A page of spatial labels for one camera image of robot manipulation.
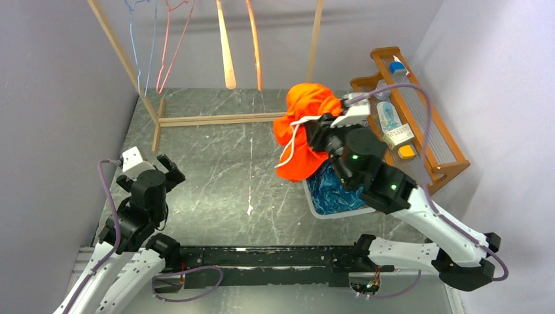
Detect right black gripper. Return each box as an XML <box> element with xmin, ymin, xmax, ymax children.
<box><xmin>306</xmin><ymin>111</ymin><xmax>358</xmax><ymax>188</ymax></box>

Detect orange shorts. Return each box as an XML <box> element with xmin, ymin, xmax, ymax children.
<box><xmin>273</xmin><ymin>83</ymin><xmax>342</xmax><ymax>182</ymax></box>

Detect blue patterned shorts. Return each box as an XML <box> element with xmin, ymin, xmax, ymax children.
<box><xmin>306</xmin><ymin>161</ymin><xmax>366</xmax><ymax>216</ymax></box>

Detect pink hanger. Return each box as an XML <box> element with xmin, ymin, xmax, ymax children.
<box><xmin>155</xmin><ymin>0</ymin><xmax>196</xmax><ymax>94</ymax></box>

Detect wooden hanger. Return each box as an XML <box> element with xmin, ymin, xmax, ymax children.
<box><xmin>216</xmin><ymin>0</ymin><xmax>236</xmax><ymax>90</ymax></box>
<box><xmin>245</xmin><ymin>0</ymin><xmax>263</xmax><ymax>91</ymax></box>

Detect blue wire hanger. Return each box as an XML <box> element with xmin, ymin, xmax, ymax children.
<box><xmin>123</xmin><ymin>0</ymin><xmax>158</xmax><ymax>97</ymax></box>

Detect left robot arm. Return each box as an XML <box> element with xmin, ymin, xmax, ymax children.
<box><xmin>55</xmin><ymin>148</ymin><xmax>186</xmax><ymax>313</ymax></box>

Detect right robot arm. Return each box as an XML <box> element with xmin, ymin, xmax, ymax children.
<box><xmin>303</xmin><ymin>114</ymin><xmax>501</xmax><ymax>292</ymax></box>

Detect wooden clothes rack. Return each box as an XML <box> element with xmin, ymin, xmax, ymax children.
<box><xmin>88</xmin><ymin>1</ymin><xmax>324</xmax><ymax>152</ymax></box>

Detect blue white tube pack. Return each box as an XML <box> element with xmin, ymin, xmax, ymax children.
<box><xmin>376</xmin><ymin>101</ymin><xmax>403</xmax><ymax>133</ymax></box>

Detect clear small bottle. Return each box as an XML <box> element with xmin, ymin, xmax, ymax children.
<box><xmin>374</xmin><ymin>79</ymin><xmax>392</xmax><ymax>101</ymax></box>

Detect white box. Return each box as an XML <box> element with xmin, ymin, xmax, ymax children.
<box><xmin>382</xmin><ymin>124</ymin><xmax>414</xmax><ymax>150</ymax></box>

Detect white plastic basket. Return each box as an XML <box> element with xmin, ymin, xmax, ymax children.
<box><xmin>302</xmin><ymin>177</ymin><xmax>376</xmax><ymax>220</ymax></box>

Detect yellow block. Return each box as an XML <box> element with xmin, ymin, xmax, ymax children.
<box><xmin>397</xmin><ymin>145</ymin><xmax>417</xmax><ymax>160</ymax></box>

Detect wooden tiered shelf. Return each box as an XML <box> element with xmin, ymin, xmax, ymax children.
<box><xmin>349</xmin><ymin>46</ymin><xmax>471</xmax><ymax>196</ymax></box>

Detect blue white eraser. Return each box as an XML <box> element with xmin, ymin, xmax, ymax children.
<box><xmin>389</xmin><ymin>56</ymin><xmax>411</xmax><ymax>77</ymax></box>

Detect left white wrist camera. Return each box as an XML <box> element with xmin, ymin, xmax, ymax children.
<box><xmin>121</xmin><ymin>147</ymin><xmax>155</xmax><ymax>180</ymax></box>

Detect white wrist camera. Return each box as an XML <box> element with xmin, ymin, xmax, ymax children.
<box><xmin>331</xmin><ymin>92</ymin><xmax>371</xmax><ymax>128</ymax></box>
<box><xmin>121</xmin><ymin>147</ymin><xmax>155</xmax><ymax>180</ymax></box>

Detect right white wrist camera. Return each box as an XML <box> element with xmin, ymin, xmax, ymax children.
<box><xmin>331</xmin><ymin>92</ymin><xmax>371</xmax><ymax>128</ymax></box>

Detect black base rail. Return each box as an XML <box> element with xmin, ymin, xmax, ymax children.
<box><xmin>73</xmin><ymin>245</ymin><xmax>454</xmax><ymax>291</ymax></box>

